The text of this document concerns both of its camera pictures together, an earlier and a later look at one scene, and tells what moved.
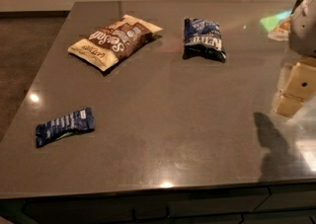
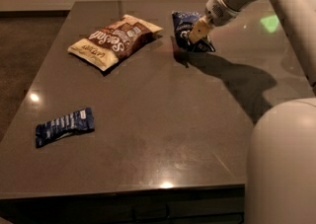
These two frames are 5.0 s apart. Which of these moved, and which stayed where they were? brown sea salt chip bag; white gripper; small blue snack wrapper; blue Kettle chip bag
Moved: blue Kettle chip bag; white gripper
Stayed: small blue snack wrapper; brown sea salt chip bag
